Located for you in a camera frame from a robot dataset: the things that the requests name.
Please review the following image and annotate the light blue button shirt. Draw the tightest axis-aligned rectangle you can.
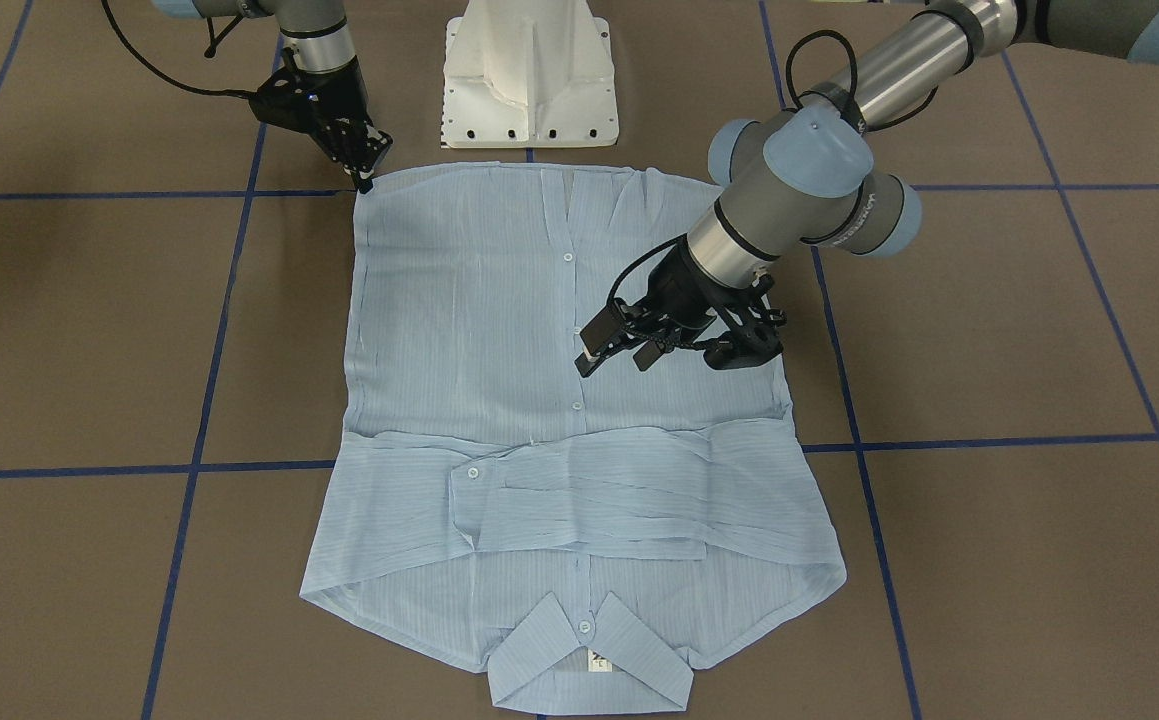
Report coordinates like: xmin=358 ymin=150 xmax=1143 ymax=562
xmin=300 ymin=163 xmax=847 ymax=717

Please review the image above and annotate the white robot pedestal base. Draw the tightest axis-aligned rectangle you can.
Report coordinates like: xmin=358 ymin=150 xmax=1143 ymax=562
xmin=439 ymin=1 xmax=620 ymax=150

